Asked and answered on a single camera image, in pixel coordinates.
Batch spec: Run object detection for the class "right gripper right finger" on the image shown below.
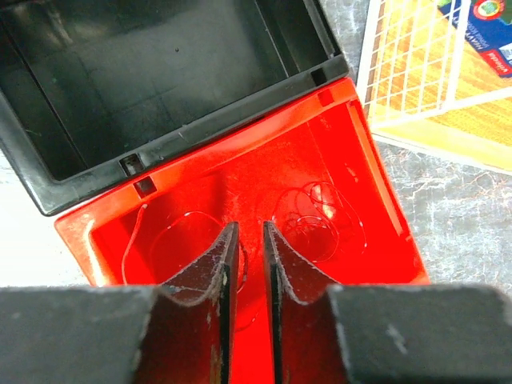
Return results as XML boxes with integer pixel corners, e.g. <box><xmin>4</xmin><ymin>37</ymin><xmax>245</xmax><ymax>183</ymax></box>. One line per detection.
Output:
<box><xmin>263</xmin><ymin>222</ymin><xmax>511</xmax><ymax>383</ymax></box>

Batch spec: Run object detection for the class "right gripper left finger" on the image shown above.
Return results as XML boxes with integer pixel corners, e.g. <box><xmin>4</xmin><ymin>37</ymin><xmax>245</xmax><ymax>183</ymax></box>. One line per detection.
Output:
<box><xmin>1</xmin><ymin>222</ymin><xmax>239</xmax><ymax>383</ymax></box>

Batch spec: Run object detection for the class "red plastic bin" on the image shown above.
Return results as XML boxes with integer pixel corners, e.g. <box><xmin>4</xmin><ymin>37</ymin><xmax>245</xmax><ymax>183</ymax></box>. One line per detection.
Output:
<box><xmin>55</xmin><ymin>79</ymin><xmax>429</xmax><ymax>383</ymax></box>

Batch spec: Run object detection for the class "black plastic bin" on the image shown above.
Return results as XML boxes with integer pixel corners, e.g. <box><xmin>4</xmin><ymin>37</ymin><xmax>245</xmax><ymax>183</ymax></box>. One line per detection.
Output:
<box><xmin>1</xmin><ymin>1</ymin><xmax>349</xmax><ymax>216</ymax></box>

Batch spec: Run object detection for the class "blue green box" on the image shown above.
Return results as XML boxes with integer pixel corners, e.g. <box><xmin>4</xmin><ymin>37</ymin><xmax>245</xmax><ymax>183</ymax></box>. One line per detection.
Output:
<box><xmin>438</xmin><ymin>0</ymin><xmax>512</xmax><ymax>79</ymax></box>

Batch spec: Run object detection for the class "white wire shelf rack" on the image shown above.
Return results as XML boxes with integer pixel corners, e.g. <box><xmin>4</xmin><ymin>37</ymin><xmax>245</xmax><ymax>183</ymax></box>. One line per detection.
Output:
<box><xmin>357</xmin><ymin>1</ymin><xmax>511</xmax><ymax>173</ymax></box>

